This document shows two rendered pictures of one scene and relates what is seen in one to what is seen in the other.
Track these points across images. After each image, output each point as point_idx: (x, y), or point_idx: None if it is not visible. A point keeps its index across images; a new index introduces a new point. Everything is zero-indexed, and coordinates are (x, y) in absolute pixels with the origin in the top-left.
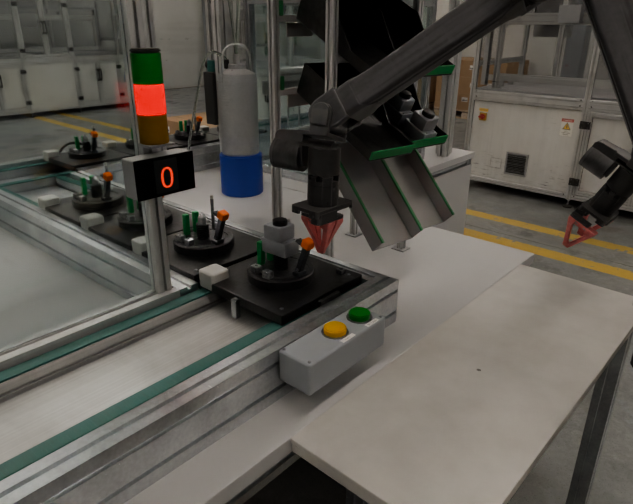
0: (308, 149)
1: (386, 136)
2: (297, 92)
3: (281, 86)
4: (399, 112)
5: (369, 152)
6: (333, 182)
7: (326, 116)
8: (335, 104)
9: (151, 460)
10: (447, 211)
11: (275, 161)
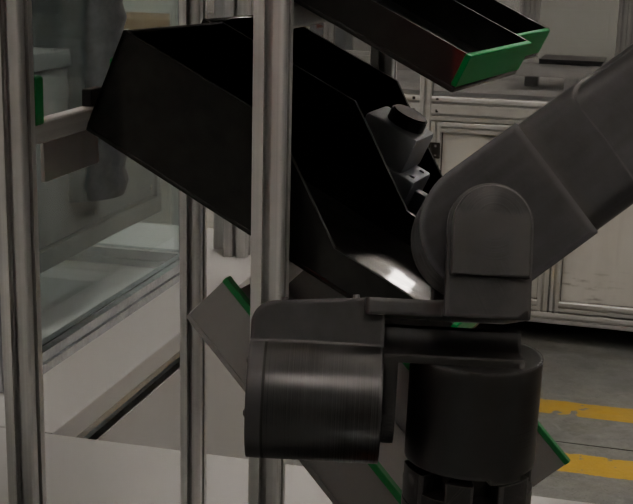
0: (424, 375)
1: (412, 257)
2: (90, 130)
3: (36, 112)
4: (400, 174)
5: (439, 326)
6: (529, 494)
7: (526, 241)
8: (538, 189)
9: None
10: (546, 454)
11: (272, 439)
